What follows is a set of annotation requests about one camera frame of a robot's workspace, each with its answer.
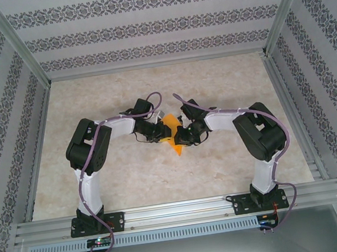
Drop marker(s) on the orange cloth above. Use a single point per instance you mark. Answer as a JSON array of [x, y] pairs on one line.
[[171, 121]]

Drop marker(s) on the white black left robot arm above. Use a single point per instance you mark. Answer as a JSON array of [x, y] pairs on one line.
[[119, 126]]

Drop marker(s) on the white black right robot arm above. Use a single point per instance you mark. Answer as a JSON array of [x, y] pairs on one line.
[[220, 121]]

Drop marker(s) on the aluminium back rail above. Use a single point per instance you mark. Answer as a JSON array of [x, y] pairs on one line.
[[154, 65]]

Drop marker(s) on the aluminium mounting rail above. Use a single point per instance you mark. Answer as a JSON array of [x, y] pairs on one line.
[[173, 212]]

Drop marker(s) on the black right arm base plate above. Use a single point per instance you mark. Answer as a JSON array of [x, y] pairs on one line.
[[239, 205]]

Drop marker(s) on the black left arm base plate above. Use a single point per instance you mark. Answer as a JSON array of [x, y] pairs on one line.
[[117, 221]]

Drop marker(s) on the aluminium side rail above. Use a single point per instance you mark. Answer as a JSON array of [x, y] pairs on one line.
[[37, 155]]

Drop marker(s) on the aluminium frame post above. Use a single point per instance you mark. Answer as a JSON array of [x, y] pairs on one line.
[[18, 43], [283, 8]]

